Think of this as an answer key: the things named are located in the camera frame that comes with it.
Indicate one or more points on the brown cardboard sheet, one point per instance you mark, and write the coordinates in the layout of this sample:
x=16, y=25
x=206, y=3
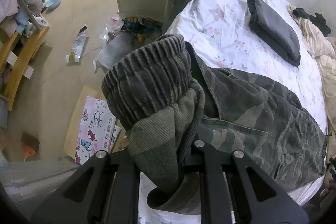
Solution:
x=78, y=108

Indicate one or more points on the clear plastic wrapper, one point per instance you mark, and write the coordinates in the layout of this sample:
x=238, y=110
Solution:
x=110, y=26

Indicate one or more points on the folded grey pants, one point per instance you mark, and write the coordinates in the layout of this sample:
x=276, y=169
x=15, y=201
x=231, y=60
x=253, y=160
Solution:
x=275, y=29

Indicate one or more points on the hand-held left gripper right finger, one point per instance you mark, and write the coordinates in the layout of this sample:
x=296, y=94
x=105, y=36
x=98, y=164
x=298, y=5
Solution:
x=212, y=174

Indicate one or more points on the grey plastic bag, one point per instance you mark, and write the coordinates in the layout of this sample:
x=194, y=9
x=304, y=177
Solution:
x=115, y=50

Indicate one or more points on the white floral bed sheet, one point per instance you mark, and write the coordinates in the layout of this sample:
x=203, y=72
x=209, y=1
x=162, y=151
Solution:
x=223, y=29

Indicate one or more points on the blue plastic basin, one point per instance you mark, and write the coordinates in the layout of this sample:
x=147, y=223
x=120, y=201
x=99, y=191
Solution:
x=52, y=2

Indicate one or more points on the cartoon printed bag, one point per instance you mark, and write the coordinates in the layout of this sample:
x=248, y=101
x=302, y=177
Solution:
x=97, y=129

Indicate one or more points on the light blue cloth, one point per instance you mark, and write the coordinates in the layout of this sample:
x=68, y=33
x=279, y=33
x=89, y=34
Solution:
x=22, y=19

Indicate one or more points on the colourful snack packets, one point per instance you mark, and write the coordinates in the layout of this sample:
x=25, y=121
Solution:
x=139, y=27

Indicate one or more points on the grey metal pole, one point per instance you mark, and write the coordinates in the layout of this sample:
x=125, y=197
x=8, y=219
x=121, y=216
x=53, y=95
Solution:
x=30, y=10

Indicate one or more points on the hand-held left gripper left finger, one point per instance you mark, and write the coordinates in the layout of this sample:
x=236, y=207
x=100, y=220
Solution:
x=126, y=176

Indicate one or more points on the camouflage pants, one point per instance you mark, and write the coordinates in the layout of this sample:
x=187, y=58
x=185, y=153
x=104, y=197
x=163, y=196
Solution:
x=236, y=108

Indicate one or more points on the long snack packet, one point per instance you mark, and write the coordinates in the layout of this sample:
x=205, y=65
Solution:
x=77, y=45

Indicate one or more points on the black clothes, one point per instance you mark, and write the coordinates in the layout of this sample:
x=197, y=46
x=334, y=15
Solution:
x=315, y=19

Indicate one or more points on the yellow wooden chair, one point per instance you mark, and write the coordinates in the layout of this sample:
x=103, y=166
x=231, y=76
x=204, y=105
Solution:
x=21, y=61

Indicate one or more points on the orange dustpan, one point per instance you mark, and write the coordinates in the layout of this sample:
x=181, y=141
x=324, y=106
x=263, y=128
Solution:
x=29, y=146

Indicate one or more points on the cream duvet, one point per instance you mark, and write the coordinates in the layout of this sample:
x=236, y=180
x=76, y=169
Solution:
x=325, y=56

